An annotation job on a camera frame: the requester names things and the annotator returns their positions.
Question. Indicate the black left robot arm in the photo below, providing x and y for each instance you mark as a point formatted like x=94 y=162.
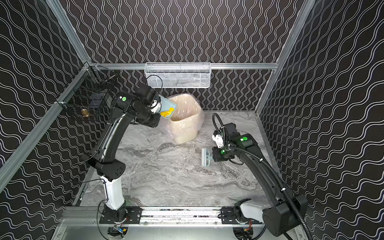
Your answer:
x=126 y=109

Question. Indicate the white mesh wall basket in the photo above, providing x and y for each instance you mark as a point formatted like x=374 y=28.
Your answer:
x=178 y=75

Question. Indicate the beige trash bin with liner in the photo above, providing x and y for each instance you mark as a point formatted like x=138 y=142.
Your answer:
x=186 y=121

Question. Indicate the teal hand brush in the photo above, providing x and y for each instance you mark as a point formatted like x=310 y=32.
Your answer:
x=206 y=157

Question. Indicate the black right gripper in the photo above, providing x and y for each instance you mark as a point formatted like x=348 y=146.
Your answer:
x=216 y=154

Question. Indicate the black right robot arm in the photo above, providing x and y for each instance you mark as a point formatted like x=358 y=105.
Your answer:
x=286 y=210

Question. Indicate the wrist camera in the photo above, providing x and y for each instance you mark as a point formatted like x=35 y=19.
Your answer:
x=156 y=106
x=218 y=139

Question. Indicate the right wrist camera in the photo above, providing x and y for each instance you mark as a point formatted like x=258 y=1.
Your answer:
x=218 y=139

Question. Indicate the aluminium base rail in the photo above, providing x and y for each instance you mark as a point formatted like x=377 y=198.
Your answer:
x=154 y=217

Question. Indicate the black wire wall basket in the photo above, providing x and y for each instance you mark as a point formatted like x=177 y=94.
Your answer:
x=90 y=99

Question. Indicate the teal dustpan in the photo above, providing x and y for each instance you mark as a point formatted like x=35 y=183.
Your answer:
x=166 y=104

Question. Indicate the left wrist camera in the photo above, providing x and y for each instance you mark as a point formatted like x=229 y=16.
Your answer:
x=156 y=106

